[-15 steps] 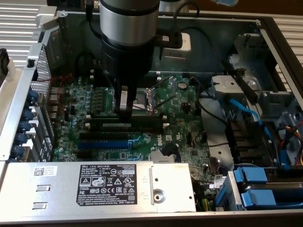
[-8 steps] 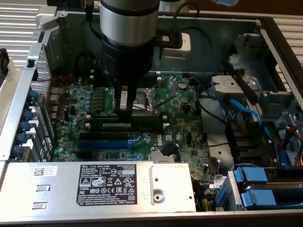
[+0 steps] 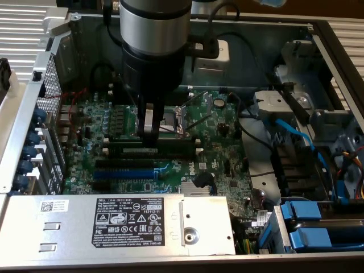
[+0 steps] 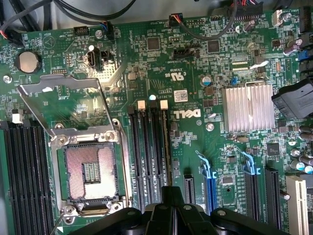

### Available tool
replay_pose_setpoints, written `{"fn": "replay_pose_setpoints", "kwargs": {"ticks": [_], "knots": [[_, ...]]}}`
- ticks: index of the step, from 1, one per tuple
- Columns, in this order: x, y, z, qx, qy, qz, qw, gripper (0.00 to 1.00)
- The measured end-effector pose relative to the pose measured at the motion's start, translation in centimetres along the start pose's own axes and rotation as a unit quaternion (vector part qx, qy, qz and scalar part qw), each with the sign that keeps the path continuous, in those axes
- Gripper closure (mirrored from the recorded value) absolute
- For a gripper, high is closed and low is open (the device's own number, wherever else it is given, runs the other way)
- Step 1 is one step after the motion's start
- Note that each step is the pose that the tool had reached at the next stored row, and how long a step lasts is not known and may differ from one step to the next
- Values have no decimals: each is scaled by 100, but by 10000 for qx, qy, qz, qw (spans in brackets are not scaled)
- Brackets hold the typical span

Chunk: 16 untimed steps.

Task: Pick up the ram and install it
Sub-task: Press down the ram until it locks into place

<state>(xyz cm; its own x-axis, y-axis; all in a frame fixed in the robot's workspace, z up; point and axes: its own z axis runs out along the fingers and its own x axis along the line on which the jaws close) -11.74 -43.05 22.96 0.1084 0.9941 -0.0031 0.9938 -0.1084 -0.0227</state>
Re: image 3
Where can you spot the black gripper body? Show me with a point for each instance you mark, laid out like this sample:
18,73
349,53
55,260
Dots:
153,71

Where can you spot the green RAM stick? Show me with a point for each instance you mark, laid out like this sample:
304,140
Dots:
133,149

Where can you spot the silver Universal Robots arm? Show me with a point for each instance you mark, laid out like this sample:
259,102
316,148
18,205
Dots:
153,22

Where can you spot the RAM slot white latches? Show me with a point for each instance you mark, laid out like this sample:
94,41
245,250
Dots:
110,92
110,85
200,151
197,141

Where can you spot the thin steel locking lever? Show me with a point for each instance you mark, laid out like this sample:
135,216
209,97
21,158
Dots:
128,96
173,129

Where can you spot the CPU socket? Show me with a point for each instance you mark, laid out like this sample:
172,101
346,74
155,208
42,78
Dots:
170,122

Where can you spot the long black expansion slot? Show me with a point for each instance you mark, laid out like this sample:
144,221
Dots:
125,163

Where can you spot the blue expansion slot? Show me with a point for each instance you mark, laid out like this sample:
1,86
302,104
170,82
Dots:
125,174

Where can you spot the coin cell battery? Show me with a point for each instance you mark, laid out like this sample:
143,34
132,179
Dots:
219,102

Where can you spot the green Dell motherboard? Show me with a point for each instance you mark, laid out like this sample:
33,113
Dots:
216,142

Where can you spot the rear I/O port block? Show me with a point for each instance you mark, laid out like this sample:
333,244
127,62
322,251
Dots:
64,119

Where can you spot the short black expansion slot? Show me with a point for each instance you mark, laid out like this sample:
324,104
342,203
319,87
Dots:
101,186

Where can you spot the silver chipset heatsink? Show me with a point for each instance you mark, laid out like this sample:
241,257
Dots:
196,188

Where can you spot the blue card retention clip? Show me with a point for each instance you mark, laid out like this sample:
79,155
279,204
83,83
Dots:
33,138
39,116
25,166
28,152
21,181

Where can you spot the open Dell PC case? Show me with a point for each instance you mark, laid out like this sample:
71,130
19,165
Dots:
256,28

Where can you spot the silver power supply unit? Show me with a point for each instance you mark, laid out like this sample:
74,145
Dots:
71,221

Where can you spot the silver disk bay cage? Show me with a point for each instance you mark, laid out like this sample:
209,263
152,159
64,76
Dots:
278,103

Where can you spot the black plastic fan shroud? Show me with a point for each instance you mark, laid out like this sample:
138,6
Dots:
298,170

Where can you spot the silver hard disk bay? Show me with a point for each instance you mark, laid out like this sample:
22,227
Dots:
280,227

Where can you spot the blue disk carrier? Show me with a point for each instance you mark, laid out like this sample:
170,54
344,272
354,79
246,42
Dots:
304,210
312,239

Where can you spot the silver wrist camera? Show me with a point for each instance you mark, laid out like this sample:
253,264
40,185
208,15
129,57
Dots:
223,51

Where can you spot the aluminium corner bracket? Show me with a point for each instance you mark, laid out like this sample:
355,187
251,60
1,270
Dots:
57,25

